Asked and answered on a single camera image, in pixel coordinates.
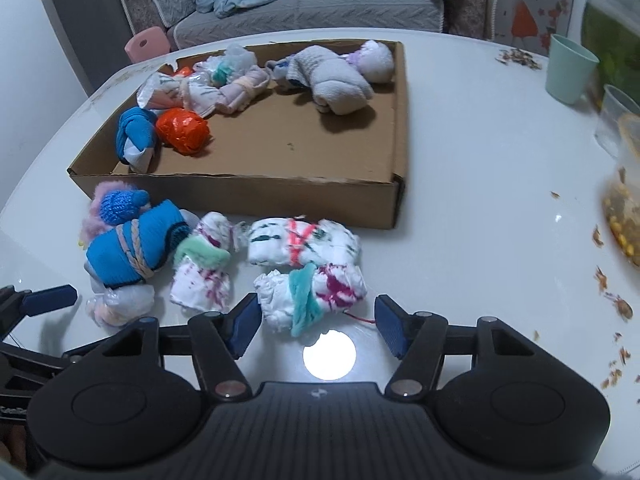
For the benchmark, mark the pink fluffy bundle blue knit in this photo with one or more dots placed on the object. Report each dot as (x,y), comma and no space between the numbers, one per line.
(117,207)

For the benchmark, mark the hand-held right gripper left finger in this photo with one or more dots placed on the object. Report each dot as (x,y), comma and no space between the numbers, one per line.
(245,325)

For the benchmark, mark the wall poster with figure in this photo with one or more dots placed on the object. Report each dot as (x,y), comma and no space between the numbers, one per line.
(535,5)

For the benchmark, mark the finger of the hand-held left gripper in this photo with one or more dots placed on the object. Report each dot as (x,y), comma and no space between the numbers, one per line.
(50,299)
(85,351)

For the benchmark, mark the grey quilted sofa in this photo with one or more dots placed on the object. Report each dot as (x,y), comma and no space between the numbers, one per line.
(325,7)

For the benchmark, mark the lavender cloth bundle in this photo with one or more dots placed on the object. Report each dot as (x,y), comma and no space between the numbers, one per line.
(240,90)

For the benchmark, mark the plastic wrapped pale bundle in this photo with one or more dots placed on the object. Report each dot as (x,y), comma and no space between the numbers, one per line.
(117,305)

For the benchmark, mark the green glass jar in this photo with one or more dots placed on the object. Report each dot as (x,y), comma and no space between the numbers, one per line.
(612,30)

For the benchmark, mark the clear jar of yellow kernels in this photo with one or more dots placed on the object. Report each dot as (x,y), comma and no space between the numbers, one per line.
(627,210)

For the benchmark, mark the blue and white sock bundle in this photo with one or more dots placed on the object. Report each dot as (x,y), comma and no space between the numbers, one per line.
(135,137)

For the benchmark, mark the clear plastic cup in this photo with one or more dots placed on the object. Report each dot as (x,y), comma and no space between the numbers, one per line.
(612,115)

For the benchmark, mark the pink plastic stool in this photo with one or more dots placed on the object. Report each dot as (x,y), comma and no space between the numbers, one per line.
(145,45)

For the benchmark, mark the white cloth bundle peach band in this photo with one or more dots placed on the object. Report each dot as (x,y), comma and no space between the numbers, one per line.
(167,92)

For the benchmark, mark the white and lavender fluffy bundle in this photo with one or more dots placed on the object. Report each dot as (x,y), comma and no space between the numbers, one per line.
(375,60)

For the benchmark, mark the white bundle teal band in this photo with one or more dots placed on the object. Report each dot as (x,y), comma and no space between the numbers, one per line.
(310,295)

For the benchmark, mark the large grey sock bundle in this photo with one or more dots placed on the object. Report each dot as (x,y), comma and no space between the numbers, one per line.
(335,82)

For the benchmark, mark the scattered brown husks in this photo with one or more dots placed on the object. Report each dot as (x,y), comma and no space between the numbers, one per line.
(520,57)

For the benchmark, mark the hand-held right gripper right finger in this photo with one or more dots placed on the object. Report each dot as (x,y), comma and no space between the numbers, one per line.
(392,325)

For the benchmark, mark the white bundle green band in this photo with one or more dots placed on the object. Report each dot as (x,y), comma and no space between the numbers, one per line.
(202,270)

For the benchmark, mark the shallow cardboard box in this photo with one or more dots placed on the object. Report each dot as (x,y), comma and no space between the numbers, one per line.
(280,155)

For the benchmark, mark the large orange plastic bundle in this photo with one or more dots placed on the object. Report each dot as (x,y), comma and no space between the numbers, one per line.
(182,130)

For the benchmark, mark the mint green cup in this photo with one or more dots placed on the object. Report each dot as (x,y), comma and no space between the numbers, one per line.
(567,70)

